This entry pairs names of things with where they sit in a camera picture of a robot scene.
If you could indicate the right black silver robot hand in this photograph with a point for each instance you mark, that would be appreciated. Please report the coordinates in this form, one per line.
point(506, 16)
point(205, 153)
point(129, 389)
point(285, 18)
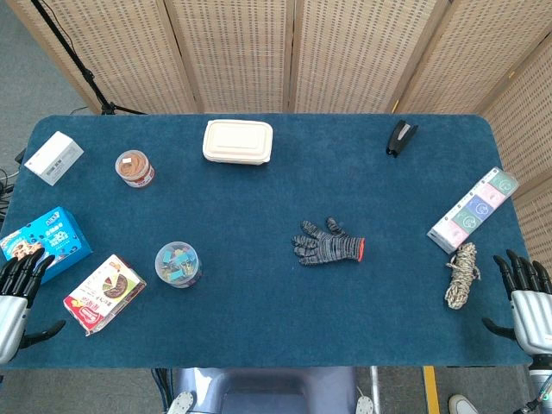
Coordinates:
point(532, 317)

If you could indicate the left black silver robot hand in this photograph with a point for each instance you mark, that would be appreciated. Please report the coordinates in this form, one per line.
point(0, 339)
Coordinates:
point(12, 317)

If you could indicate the grey knit glove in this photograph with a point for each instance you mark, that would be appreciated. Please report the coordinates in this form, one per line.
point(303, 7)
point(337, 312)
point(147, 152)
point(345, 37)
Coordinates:
point(328, 246)

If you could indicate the grey purple robot base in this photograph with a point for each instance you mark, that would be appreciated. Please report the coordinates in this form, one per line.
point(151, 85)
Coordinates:
point(263, 390)

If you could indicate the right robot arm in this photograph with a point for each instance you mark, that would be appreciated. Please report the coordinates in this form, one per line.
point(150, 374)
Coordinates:
point(541, 381)

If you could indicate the blue snack box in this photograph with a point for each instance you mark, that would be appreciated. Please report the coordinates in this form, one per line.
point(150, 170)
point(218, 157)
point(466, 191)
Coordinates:
point(56, 237)

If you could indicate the brown printed cardboard box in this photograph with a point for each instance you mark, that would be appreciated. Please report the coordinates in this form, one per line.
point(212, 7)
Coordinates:
point(103, 293)

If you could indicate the white shoe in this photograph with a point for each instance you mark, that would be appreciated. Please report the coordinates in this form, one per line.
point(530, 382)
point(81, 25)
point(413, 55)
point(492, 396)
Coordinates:
point(462, 405)

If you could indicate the long pastel patterned box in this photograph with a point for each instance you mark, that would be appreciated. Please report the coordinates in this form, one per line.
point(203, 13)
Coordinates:
point(472, 210)

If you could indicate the white cardboard box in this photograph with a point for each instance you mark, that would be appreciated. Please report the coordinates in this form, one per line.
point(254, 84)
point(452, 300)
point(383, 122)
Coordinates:
point(54, 158)

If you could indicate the silver metal leg rod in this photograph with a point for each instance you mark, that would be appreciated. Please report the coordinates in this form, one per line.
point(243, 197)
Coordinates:
point(376, 388)

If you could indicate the clear jar of binder clips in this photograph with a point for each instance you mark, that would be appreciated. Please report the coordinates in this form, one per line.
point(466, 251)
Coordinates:
point(178, 264)

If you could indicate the white robot foot pad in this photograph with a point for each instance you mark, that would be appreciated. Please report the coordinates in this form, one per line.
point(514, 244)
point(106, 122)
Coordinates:
point(365, 405)
point(181, 403)

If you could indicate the brown jar with red label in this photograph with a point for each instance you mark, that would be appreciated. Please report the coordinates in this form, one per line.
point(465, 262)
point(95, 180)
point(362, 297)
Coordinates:
point(134, 169)

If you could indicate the black stapler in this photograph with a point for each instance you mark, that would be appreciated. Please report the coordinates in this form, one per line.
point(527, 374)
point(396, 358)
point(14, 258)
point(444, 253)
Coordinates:
point(400, 138)

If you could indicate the blue table cloth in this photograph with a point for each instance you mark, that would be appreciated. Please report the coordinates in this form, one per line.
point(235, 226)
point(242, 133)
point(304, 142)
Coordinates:
point(267, 310)

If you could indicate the black tripod stand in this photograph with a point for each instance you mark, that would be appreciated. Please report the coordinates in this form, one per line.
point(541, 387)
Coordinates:
point(82, 69)

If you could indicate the beige lidded lunch box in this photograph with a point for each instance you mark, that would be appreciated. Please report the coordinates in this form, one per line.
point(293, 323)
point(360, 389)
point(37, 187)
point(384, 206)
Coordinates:
point(237, 141)

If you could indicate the woven bamboo folding screen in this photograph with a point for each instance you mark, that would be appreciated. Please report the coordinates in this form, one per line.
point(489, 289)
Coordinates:
point(241, 52)

